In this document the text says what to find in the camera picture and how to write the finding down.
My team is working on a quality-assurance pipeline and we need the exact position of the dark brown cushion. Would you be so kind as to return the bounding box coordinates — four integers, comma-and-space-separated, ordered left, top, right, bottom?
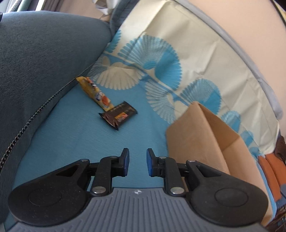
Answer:
274, 136, 286, 163

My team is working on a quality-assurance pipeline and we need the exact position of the blue sofa armrest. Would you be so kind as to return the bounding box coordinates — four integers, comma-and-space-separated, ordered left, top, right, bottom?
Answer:
1, 11, 112, 222

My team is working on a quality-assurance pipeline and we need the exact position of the yellow snack bar wrapper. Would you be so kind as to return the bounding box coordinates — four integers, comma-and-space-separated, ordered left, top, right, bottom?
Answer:
76, 76, 114, 112

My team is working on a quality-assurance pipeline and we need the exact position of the brown cardboard box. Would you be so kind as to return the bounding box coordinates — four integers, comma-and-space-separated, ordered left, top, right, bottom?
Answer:
165, 101, 273, 226

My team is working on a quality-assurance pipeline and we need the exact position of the orange cushion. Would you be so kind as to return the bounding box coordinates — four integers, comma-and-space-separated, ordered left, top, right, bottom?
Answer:
258, 153, 285, 202

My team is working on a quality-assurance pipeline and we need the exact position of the blue floral sofa cover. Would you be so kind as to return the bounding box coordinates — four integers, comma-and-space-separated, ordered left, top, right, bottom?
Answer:
1, 1, 280, 231

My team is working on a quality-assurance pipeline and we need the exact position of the dark brown chocolate bar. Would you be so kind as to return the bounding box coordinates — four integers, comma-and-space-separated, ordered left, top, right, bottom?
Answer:
99, 101, 138, 130

